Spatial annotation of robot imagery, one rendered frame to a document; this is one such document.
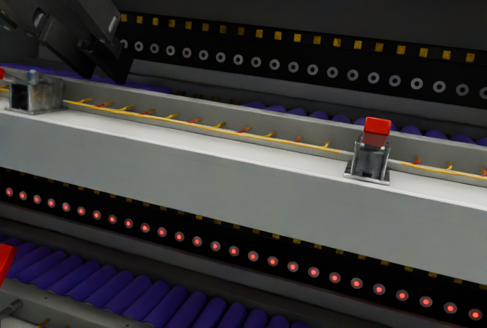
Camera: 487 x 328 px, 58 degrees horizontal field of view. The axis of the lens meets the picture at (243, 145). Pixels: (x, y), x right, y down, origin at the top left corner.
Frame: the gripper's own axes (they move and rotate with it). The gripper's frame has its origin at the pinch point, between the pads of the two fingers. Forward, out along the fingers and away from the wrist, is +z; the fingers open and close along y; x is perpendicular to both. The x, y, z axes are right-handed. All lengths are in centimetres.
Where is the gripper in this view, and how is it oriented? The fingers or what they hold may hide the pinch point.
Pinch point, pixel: (90, 51)
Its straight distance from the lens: 42.5
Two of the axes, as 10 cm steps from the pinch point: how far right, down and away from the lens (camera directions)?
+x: -2.6, 9.3, -2.6
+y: -9.4, -1.8, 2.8
